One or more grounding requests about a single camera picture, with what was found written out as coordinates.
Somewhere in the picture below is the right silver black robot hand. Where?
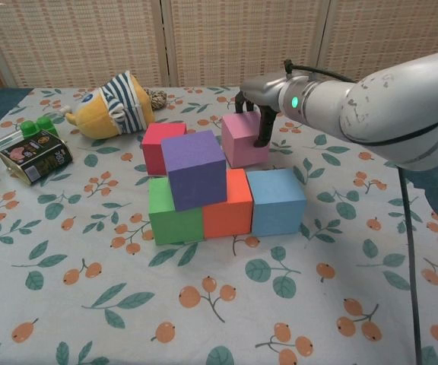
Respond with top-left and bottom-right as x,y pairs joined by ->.
235,74 -> 292,148

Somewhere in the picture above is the pink foam cube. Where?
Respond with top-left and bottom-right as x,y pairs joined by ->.
221,109 -> 271,169

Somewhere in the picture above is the purple foam cube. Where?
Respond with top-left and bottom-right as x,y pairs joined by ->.
160,129 -> 228,213

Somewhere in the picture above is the blue foam cube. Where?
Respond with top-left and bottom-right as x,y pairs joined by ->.
246,168 -> 306,237

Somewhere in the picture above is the orange foam cube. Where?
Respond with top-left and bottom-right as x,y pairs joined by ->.
202,167 -> 254,240

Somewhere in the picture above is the green foam cube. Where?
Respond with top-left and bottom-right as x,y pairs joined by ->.
148,176 -> 206,247

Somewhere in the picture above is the woven bamboo folding screen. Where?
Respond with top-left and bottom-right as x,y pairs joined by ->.
0,0 -> 438,90

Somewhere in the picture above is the red foam cube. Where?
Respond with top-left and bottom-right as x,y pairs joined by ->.
141,122 -> 189,178

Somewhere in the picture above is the floral print tablecloth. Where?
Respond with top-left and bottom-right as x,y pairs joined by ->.
0,86 -> 438,365

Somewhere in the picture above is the yellow plush toy striped shirt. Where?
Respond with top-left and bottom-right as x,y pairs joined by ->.
65,70 -> 155,138

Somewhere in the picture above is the green toy brick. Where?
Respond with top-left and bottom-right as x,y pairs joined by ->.
17,116 -> 60,140

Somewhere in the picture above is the black snack packet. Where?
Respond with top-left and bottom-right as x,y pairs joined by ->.
0,129 -> 74,186

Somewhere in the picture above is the braided rope knot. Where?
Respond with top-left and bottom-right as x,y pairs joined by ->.
144,87 -> 168,111

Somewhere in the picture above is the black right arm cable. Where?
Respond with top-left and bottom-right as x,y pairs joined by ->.
283,59 -> 424,365

